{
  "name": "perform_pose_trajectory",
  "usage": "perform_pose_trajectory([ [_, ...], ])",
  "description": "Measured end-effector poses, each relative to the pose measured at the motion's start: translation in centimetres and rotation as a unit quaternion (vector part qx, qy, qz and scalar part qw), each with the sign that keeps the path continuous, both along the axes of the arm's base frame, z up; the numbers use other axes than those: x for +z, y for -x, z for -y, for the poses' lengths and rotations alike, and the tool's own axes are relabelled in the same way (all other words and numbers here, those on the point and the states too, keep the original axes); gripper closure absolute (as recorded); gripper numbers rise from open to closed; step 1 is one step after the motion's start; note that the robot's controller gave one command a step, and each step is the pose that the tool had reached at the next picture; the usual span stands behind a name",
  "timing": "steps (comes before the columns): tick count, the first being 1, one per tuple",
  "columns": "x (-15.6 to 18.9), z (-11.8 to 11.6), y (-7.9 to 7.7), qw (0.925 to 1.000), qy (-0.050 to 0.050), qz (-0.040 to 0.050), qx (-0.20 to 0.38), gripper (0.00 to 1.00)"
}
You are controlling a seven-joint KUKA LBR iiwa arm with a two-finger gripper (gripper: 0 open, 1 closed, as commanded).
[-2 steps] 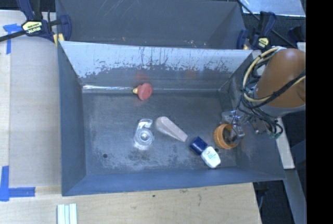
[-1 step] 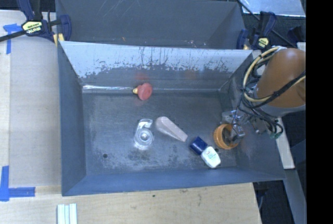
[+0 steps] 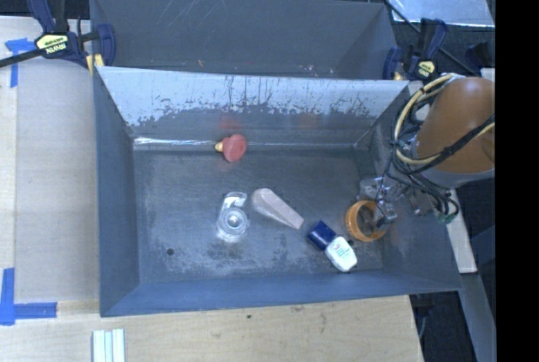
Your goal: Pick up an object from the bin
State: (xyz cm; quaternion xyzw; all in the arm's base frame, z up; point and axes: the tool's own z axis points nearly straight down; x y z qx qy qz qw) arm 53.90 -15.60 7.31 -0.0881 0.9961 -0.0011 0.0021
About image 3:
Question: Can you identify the grey metal bin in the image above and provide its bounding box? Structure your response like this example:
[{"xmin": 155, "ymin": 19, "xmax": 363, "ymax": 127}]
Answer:
[{"xmin": 88, "ymin": 0, "xmax": 465, "ymax": 318}]

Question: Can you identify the beige wedge block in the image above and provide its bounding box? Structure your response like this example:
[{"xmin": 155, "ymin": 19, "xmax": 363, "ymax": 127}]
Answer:
[{"xmin": 250, "ymin": 187, "xmax": 306, "ymax": 232}]

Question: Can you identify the red toy with yellow tip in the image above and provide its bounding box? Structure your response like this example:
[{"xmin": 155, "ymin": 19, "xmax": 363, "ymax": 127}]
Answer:
[{"xmin": 214, "ymin": 133, "xmax": 248, "ymax": 163}]

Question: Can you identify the orange ring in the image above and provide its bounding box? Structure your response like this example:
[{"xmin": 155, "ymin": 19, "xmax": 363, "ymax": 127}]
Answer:
[{"xmin": 344, "ymin": 200, "xmax": 391, "ymax": 243}]

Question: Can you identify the white bottle with blue cap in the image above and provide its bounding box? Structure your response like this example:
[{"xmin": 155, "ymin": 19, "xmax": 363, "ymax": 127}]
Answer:
[{"xmin": 306, "ymin": 219, "xmax": 359, "ymax": 274}]

